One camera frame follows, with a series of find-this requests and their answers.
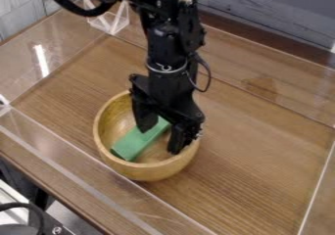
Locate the clear acrylic tray wall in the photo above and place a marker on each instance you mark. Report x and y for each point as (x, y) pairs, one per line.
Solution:
(262, 176)

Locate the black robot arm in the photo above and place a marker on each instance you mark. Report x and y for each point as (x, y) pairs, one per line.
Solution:
(174, 31)

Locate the black metal bracket with screw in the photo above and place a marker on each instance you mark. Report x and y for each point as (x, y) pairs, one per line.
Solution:
(54, 227)

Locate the brown wooden bowl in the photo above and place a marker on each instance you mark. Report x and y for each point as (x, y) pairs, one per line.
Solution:
(157, 164)

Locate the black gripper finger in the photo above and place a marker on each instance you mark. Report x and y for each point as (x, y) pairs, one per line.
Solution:
(185, 131)
(145, 116)

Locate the green rectangular block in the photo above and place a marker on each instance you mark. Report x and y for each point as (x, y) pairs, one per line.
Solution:
(135, 141)

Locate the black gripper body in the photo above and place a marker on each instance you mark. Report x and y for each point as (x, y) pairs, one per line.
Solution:
(167, 92)

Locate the clear acrylic corner bracket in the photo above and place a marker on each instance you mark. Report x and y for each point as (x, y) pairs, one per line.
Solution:
(113, 22)

